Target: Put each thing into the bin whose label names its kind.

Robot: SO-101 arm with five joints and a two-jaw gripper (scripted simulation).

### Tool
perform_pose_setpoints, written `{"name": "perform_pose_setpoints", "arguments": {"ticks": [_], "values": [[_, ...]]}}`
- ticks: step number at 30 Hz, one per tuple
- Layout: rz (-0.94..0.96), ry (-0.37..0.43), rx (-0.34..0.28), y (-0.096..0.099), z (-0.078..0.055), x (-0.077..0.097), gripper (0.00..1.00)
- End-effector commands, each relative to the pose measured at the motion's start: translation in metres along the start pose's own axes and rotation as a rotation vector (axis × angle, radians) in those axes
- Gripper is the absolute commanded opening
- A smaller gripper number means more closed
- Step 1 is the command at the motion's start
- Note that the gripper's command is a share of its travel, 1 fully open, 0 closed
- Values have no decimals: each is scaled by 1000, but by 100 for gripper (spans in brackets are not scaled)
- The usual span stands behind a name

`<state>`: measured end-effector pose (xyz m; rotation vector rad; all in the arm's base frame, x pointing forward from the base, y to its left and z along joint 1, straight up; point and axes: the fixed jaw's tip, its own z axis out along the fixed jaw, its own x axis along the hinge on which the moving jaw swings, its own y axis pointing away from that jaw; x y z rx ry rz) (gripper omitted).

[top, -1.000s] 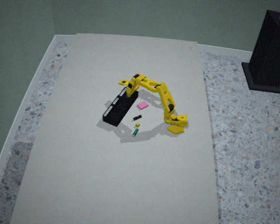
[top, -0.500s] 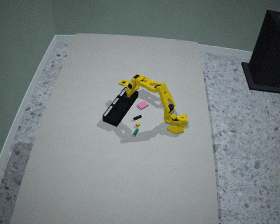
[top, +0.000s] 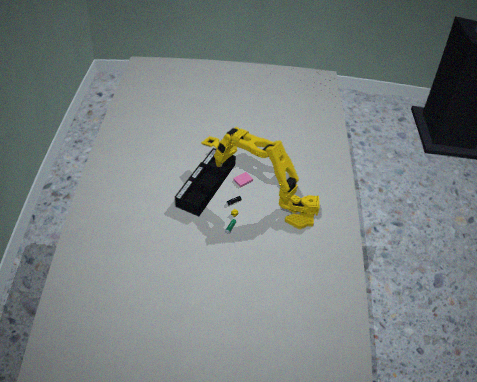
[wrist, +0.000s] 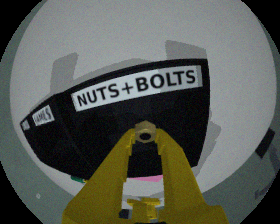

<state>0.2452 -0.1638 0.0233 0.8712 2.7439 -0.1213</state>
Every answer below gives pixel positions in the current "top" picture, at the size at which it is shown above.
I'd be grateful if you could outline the pink flat pad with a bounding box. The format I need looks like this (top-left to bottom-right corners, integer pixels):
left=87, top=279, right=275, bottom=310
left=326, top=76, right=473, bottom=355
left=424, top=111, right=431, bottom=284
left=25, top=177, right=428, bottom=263
left=233, top=172, right=253, bottom=187

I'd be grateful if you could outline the green aa battery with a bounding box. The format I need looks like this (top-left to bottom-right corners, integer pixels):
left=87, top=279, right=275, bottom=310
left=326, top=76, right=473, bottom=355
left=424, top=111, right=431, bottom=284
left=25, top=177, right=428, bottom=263
left=225, top=219, right=236, bottom=234

